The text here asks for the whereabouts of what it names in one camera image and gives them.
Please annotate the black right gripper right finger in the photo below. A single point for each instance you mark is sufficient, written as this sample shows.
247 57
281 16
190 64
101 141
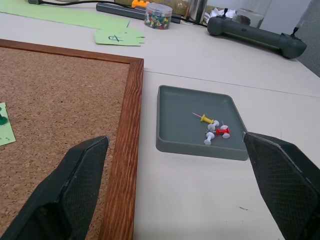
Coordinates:
280 185

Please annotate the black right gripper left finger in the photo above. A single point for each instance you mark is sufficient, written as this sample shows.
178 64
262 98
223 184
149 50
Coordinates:
75 190

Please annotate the white push pin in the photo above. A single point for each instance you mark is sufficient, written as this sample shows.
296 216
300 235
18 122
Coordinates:
213 125
226 134
209 139

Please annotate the red push pin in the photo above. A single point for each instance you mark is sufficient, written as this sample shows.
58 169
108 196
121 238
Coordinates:
222 131

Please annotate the wood-framed cork board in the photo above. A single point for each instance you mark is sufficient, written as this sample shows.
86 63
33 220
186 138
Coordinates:
62 105

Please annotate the green paper note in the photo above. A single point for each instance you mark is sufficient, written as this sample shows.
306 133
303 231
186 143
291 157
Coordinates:
6 132

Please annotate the yellow push pin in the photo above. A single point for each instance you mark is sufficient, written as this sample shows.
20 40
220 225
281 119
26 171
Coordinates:
207 119

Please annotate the green push pin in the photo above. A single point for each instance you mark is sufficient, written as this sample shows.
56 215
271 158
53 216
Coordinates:
2 119

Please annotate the light green paper with drawing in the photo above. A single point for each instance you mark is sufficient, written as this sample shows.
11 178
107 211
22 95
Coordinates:
117 37

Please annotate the clear jar of push pins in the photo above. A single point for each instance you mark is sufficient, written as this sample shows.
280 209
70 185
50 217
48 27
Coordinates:
158 16

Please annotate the grey plastic tray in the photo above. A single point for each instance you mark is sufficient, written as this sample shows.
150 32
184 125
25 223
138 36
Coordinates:
185 117

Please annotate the dark grey handheld controller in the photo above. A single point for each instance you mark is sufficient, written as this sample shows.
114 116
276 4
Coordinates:
255 33

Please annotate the clear plastic container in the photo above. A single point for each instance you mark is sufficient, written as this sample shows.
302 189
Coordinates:
252 15

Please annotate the large green paper sheet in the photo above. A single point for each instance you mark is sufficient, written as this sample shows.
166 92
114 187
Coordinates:
62 15

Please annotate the crumpled white paper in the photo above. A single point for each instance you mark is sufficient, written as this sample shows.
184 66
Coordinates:
220 13

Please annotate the long black bar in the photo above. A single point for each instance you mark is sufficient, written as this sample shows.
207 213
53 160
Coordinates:
125 11

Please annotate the shiny metal cylinder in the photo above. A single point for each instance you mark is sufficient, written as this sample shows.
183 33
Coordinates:
197 10

